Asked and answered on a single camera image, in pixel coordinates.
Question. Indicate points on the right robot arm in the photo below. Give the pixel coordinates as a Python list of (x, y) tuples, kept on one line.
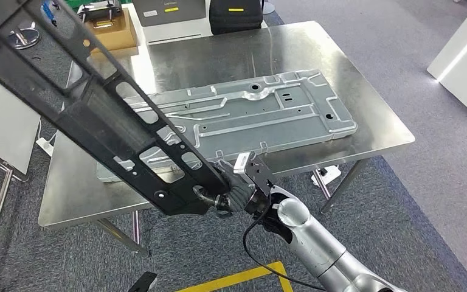
[(318, 246)]

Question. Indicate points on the grey stamped metal panel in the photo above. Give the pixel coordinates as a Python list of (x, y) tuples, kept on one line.
[(257, 117)]

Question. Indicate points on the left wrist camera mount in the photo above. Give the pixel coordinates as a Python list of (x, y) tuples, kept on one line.
[(143, 282)]

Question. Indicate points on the metal clamp tool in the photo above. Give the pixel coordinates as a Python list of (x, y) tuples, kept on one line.
[(96, 11)]

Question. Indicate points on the white power strip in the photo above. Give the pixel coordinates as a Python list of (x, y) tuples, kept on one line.
[(326, 176), (45, 147)]

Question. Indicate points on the metal board stand frame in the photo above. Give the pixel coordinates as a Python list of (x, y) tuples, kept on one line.
[(0, 160)]

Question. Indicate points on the black bag yellow label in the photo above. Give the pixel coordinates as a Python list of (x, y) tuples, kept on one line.
[(235, 20)]

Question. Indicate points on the brown cardboard box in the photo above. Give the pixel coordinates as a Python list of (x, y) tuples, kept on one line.
[(112, 36)]

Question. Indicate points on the black right wrist camera bracket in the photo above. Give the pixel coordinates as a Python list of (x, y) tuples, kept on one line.
[(261, 177)]

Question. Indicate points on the black plastic panel part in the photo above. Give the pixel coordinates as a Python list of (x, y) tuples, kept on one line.
[(96, 121)]

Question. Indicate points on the grey laptop box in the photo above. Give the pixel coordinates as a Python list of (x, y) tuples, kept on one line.
[(169, 16)]

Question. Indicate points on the steel workbench table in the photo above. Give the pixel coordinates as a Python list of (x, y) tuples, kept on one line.
[(237, 52)]

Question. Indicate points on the white panel board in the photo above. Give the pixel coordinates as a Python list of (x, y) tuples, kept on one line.
[(0, 121)]

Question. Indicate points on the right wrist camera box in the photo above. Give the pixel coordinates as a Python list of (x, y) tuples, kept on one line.
[(243, 163)]

